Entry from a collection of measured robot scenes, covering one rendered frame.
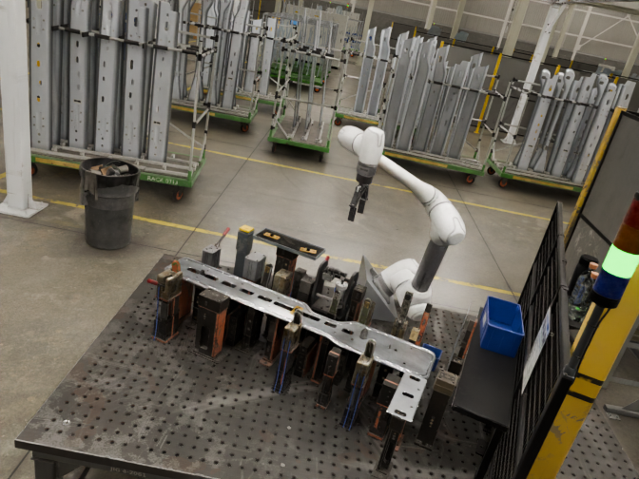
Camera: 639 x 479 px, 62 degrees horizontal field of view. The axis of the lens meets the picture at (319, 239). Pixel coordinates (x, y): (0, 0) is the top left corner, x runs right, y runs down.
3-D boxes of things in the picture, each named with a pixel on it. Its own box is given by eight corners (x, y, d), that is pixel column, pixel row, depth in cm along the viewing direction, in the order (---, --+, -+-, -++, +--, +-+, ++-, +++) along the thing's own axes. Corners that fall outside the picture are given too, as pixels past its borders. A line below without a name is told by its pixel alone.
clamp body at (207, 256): (191, 307, 291) (198, 249, 277) (203, 298, 301) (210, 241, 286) (206, 314, 288) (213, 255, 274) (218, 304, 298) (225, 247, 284)
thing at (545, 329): (520, 398, 198) (550, 330, 186) (523, 366, 218) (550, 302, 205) (525, 400, 197) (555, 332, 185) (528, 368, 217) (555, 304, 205)
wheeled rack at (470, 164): (369, 163, 902) (394, 56, 831) (371, 150, 994) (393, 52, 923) (479, 187, 895) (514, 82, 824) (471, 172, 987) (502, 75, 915)
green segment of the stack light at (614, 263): (603, 272, 130) (613, 249, 127) (601, 261, 135) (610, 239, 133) (632, 280, 128) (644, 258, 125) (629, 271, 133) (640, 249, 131)
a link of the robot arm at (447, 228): (416, 295, 321) (430, 324, 307) (391, 297, 317) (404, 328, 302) (458, 199, 268) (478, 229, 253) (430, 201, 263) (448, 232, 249)
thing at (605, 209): (596, 396, 408) (725, 144, 327) (579, 392, 408) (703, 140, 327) (542, 306, 531) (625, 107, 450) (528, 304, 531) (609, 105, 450)
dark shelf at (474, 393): (450, 410, 207) (452, 404, 206) (478, 311, 285) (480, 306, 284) (507, 433, 201) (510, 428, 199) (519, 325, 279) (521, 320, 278)
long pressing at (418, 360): (157, 273, 262) (157, 270, 261) (184, 257, 281) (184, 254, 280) (426, 382, 222) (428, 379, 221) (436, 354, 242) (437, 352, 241)
